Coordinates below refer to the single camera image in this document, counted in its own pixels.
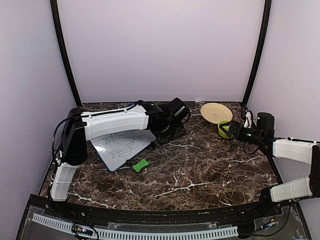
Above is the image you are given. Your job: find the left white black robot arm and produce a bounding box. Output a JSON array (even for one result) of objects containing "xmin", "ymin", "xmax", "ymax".
[{"xmin": 50, "ymin": 98, "xmax": 191, "ymax": 218}]

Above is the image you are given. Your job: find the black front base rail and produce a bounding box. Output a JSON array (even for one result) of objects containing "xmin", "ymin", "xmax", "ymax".
[{"xmin": 28, "ymin": 194, "xmax": 292, "ymax": 232}]

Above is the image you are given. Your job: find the blue framed whiteboard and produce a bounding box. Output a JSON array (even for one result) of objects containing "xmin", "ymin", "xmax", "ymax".
[{"xmin": 90, "ymin": 130, "xmax": 156, "ymax": 172}]

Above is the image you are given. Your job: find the wrist black camera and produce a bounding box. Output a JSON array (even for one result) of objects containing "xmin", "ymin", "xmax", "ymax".
[
  {"xmin": 165, "ymin": 97, "xmax": 191, "ymax": 124},
  {"xmin": 256, "ymin": 112, "xmax": 275, "ymax": 131}
]

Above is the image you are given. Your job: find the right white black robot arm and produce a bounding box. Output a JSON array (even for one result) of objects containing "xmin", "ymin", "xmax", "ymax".
[{"xmin": 218, "ymin": 121, "xmax": 320, "ymax": 217}]

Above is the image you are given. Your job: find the green whiteboard eraser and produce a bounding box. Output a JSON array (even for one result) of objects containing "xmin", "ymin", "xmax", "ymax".
[{"xmin": 132, "ymin": 159, "xmax": 150, "ymax": 173}]

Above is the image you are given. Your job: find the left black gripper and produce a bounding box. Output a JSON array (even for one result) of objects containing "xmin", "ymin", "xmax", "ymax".
[{"xmin": 154, "ymin": 121, "xmax": 187, "ymax": 145}]

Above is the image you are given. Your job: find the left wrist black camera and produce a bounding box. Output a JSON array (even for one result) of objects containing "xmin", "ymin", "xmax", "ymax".
[{"xmin": 165, "ymin": 97, "xmax": 191, "ymax": 124}]

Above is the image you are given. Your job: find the left black frame post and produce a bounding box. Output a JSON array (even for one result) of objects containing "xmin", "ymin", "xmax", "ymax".
[{"xmin": 49, "ymin": 0, "xmax": 82, "ymax": 107}]

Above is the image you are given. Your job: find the right black frame post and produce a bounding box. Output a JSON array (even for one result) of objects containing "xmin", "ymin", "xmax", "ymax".
[{"xmin": 241, "ymin": 0, "xmax": 272, "ymax": 106}]

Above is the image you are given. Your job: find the lime green bowl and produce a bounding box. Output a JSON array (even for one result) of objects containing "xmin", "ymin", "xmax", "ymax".
[{"xmin": 217, "ymin": 120, "xmax": 233, "ymax": 139}]

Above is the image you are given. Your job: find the white slotted cable duct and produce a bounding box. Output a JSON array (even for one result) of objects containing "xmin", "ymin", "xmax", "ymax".
[{"xmin": 32, "ymin": 213, "xmax": 239, "ymax": 240}]

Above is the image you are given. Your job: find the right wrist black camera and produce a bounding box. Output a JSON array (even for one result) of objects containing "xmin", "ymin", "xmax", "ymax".
[{"xmin": 256, "ymin": 112, "xmax": 275, "ymax": 131}]

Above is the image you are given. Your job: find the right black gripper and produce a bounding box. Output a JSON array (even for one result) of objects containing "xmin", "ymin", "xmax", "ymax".
[{"xmin": 220, "ymin": 120, "xmax": 264, "ymax": 145}]

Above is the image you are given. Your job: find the black frame post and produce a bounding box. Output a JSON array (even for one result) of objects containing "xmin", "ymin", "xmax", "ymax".
[
  {"xmin": 49, "ymin": 0, "xmax": 82, "ymax": 107},
  {"xmin": 241, "ymin": 0, "xmax": 272, "ymax": 106}
]

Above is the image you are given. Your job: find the beige round plate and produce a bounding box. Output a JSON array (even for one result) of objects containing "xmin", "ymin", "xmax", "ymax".
[{"xmin": 200, "ymin": 102, "xmax": 233, "ymax": 125}]

